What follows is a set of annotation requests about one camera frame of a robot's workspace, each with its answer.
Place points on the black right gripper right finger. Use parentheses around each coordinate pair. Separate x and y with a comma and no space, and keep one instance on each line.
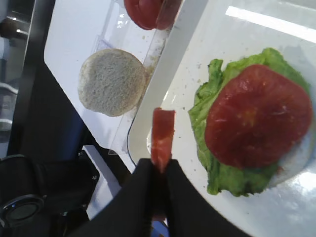
(188,213)

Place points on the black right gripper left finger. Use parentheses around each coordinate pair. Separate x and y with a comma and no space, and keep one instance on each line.
(129,213)

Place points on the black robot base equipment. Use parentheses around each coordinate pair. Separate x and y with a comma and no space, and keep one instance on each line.
(40,199)

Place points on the green lettuce leaf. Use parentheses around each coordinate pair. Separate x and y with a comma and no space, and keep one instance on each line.
(246,181)

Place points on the bottom bread slice on tray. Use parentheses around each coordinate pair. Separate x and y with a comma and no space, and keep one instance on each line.
(294,161)

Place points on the red tomato slice on lettuce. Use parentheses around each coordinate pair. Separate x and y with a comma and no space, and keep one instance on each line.
(256,118)

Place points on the white bread slice upright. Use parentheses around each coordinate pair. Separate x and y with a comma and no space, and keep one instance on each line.
(111,82)

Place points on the red tomato slices stack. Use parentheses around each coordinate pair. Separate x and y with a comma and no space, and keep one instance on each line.
(152,14)

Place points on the clear acrylic track far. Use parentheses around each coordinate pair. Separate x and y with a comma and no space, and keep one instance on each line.
(115,27)

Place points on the metal baking tray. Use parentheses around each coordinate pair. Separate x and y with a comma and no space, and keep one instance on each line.
(230,30)

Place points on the clear acrylic front rail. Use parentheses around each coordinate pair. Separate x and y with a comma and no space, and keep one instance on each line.
(119,144)

